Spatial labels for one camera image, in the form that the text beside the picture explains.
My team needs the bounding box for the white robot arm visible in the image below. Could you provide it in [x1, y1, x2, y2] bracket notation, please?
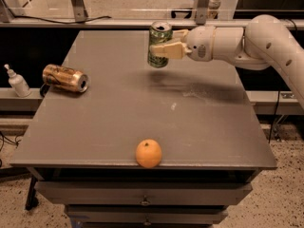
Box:
[149, 15, 304, 107]

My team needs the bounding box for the orange fruit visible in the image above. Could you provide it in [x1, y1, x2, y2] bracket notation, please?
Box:
[136, 139, 162, 168]

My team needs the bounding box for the metal bracket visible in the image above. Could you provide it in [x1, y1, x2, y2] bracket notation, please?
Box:
[196, 0, 210, 25]
[70, 0, 88, 23]

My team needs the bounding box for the metal bracket left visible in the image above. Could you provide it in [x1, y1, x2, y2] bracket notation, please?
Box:
[70, 0, 88, 23]

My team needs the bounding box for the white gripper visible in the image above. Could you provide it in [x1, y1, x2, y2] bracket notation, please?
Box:
[149, 26, 216, 62]

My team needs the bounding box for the grey drawer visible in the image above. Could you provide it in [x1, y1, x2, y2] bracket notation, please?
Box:
[35, 181, 252, 206]
[65, 205, 228, 225]

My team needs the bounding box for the grey drawer cabinet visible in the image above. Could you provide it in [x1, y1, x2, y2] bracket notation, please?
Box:
[12, 30, 276, 228]

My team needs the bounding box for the metal bracket right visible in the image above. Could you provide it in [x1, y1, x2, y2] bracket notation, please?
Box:
[196, 0, 210, 25]

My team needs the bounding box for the green soda can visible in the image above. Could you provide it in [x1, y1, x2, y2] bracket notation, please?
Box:
[147, 21, 173, 68]

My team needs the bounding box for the top grey drawer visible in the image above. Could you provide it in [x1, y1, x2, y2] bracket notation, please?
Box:
[35, 181, 252, 206]

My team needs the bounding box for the white pump bottle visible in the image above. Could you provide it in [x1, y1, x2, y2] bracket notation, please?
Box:
[4, 64, 31, 97]

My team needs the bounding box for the black cable on ledge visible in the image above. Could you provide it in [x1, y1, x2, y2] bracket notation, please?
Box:
[6, 7, 112, 25]

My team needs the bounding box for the orange soda can lying down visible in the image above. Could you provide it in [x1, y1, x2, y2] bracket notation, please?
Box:
[42, 64, 88, 93]

